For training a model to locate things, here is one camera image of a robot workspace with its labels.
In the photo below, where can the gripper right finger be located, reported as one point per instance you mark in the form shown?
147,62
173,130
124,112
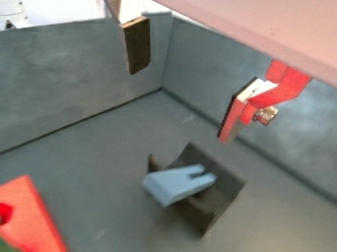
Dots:
252,102

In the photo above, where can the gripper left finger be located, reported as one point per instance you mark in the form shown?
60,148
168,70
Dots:
135,28

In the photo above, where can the blue double-square block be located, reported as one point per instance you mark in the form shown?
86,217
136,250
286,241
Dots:
171,185

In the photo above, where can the red peg board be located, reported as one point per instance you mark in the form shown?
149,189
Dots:
26,229

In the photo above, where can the black curved holder stand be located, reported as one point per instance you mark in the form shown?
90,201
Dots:
201,209

